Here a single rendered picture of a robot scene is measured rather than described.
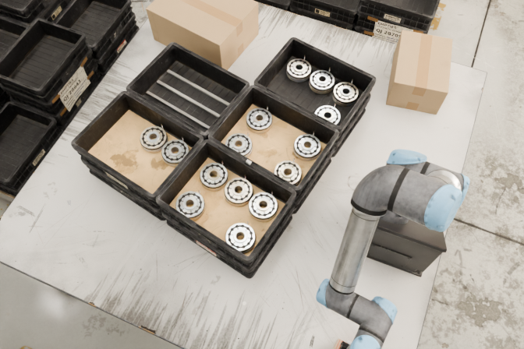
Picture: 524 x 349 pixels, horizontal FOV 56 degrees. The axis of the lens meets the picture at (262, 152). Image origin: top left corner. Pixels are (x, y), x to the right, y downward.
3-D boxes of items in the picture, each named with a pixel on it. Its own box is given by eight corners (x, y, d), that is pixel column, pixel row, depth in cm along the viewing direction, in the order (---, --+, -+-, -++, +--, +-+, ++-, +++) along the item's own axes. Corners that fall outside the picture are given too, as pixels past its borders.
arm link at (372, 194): (355, 158, 121) (309, 309, 142) (397, 175, 117) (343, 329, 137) (369, 146, 131) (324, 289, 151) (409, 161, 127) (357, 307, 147)
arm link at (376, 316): (362, 285, 140) (345, 319, 135) (401, 304, 135) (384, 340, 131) (362, 294, 146) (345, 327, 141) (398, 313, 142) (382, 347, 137)
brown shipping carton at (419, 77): (436, 114, 214) (448, 93, 200) (385, 104, 216) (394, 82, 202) (440, 62, 228) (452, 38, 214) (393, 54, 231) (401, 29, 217)
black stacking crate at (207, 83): (251, 100, 204) (251, 84, 194) (208, 153, 192) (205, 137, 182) (176, 60, 215) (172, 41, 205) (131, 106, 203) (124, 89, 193)
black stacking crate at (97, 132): (207, 153, 191) (205, 138, 182) (159, 212, 179) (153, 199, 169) (130, 107, 202) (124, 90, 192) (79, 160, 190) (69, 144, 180)
